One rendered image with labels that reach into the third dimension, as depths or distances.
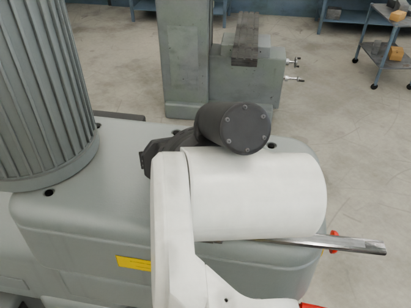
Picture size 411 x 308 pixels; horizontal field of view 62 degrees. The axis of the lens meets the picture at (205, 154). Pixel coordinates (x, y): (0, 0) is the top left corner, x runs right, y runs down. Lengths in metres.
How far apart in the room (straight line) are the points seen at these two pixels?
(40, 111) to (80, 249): 0.21
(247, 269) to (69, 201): 0.27
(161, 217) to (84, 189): 0.34
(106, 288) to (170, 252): 0.47
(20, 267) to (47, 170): 0.25
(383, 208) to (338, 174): 0.49
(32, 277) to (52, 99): 0.38
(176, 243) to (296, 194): 0.09
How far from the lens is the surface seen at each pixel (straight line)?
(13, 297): 0.93
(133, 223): 0.49
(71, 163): 0.56
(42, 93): 0.49
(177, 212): 0.21
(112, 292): 0.67
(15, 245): 0.71
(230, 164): 0.24
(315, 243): 0.47
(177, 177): 0.22
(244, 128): 0.22
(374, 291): 2.81
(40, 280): 0.76
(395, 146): 4.08
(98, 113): 1.01
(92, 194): 0.54
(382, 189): 3.52
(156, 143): 0.42
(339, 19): 6.61
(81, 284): 0.69
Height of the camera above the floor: 2.26
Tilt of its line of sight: 40 degrees down
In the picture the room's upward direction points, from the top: straight up
